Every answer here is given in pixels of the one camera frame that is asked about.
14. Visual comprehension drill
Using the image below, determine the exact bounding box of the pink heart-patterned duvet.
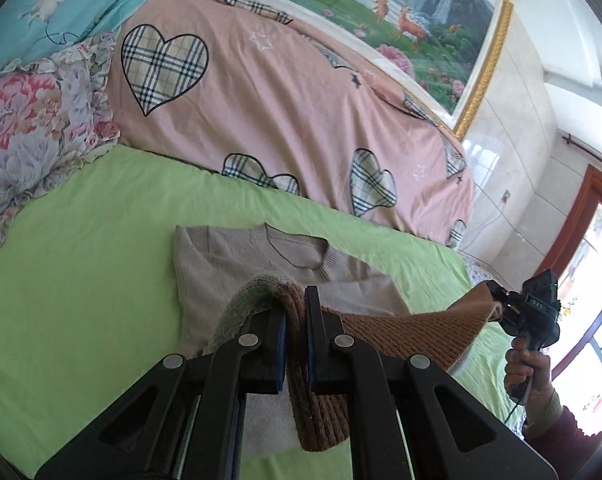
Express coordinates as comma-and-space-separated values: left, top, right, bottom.
108, 0, 476, 248

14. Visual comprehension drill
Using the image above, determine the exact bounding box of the curtain rod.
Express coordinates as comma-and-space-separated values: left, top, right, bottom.
558, 130, 602, 168

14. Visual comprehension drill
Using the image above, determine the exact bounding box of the person's right hand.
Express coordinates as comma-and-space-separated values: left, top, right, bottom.
504, 337, 555, 422

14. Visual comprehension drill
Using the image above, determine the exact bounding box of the beige knit sweater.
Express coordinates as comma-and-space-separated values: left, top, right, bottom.
172, 223, 414, 462

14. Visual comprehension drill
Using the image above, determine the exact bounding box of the gold-framed landscape painting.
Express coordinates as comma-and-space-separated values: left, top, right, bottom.
173, 0, 516, 142

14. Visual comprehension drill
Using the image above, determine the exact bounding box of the green bed sheet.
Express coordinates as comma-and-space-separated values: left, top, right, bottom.
0, 142, 528, 480

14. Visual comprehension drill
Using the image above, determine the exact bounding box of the pink purple floral pillow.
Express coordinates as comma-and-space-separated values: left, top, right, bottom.
0, 32, 121, 246

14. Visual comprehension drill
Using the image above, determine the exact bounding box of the brown knit garment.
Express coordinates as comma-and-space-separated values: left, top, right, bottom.
206, 276, 500, 454

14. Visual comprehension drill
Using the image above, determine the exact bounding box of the brown wooden window frame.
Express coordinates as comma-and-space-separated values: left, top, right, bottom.
540, 165, 602, 379

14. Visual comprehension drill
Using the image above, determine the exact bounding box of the wall socket with white cable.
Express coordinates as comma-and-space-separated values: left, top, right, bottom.
459, 188, 511, 263

